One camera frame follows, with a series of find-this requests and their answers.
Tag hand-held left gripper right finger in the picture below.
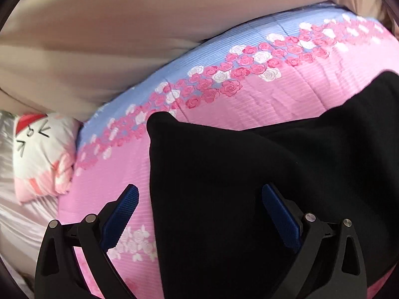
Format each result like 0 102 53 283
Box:
262 184 368 299

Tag cat print pillow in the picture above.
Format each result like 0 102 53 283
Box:
12 112 83 204

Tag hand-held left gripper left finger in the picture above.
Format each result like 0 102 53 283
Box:
35 184 140 299

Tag pink floral blanket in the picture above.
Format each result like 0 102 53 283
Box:
58 3 396 299

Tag black pants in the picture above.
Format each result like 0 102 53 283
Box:
146 71 399 299

